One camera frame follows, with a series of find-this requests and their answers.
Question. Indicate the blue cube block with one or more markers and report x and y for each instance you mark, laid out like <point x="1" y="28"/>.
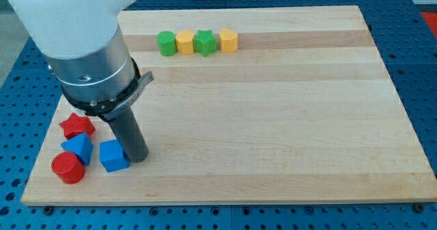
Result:
<point x="112" y="156"/>

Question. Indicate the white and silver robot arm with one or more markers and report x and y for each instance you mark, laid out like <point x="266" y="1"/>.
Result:
<point x="82" y="43"/>

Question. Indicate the green star block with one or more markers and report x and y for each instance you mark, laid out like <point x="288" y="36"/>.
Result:
<point x="205" y="42"/>

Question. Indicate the yellow heart block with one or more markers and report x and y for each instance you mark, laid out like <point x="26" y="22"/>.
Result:
<point x="228" y="40"/>

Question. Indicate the light wooden board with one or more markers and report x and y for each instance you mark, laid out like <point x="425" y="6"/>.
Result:
<point x="304" y="112"/>

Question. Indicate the yellow hexagon block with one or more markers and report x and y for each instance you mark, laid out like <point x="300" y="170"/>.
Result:
<point x="184" y="42"/>

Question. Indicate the green cylinder block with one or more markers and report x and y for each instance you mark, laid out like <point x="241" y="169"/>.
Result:
<point x="166" y="43"/>

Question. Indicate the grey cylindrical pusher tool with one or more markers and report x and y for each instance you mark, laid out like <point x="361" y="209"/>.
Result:
<point x="126" y="130"/>

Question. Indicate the black clamp with grey lever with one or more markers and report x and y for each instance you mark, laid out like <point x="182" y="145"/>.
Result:
<point x="119" y="102"/>

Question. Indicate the blue triangular block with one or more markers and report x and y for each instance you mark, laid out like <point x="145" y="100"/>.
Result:
<point x="80" y="145"/>

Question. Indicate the red star block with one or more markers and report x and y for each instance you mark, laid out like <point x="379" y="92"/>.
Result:
<point x="76" y="125"/>

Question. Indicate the red cylinder block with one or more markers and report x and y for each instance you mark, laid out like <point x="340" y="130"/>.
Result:
<point x="68" y="168"/>

